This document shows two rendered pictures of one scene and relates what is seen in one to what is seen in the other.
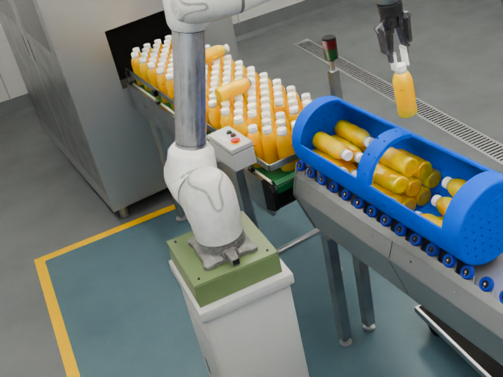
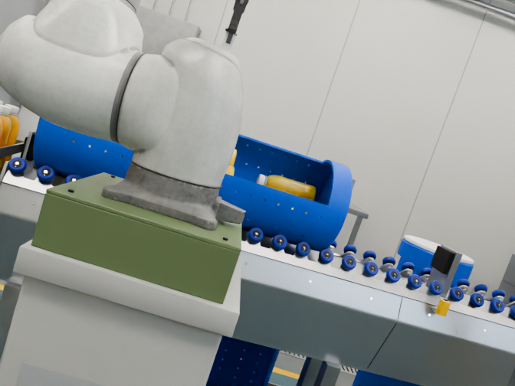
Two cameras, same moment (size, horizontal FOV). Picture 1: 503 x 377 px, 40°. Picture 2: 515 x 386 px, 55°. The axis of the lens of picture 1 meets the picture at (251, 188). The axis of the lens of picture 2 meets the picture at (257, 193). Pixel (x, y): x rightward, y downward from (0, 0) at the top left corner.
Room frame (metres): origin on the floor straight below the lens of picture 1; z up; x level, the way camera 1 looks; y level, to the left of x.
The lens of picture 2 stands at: (1.48, 0.90, 1.25)
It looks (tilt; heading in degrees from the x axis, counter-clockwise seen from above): 7 degrees down; 283
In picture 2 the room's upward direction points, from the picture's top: 18 degrees clockwise
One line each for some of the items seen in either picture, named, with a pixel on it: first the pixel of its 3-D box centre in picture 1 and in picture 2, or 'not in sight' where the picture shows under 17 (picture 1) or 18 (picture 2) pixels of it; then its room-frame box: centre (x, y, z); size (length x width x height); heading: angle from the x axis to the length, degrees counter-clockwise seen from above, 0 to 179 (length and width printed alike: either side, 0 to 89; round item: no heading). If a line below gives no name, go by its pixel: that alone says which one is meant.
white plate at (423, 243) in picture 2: not in sight; (437, 249); (1.20, -1.19, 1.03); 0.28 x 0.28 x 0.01
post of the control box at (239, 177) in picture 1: (257, 253); not in sight; (2.50, 0.04, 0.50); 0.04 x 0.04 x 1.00; 24
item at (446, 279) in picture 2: not in sight; (441, 269); (1.21, -0.85, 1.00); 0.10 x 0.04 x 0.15; 114
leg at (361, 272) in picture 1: (362, 277); not in sight; (2.40, -0.40, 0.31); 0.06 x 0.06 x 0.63; 24
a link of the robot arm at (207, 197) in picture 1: (210, 202); (189, 108); (1.82, 0.13, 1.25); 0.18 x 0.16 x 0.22; 17
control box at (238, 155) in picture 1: (232, 147); not in sight; (2.50, 0.04, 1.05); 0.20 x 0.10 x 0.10; 24
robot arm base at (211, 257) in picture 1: (223, 242); (182, 193); (1.79, 0.13, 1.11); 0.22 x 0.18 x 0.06; 16
